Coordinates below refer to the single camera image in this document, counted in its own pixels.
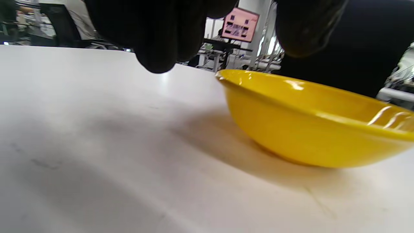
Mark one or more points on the person's left hand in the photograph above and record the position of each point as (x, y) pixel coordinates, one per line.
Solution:
(155, 32)

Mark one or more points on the yellow plastic bowl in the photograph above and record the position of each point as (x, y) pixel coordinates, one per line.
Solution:
(307, 129)

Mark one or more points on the pink screen monitor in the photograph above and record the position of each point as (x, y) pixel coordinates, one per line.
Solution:
(241, 26)

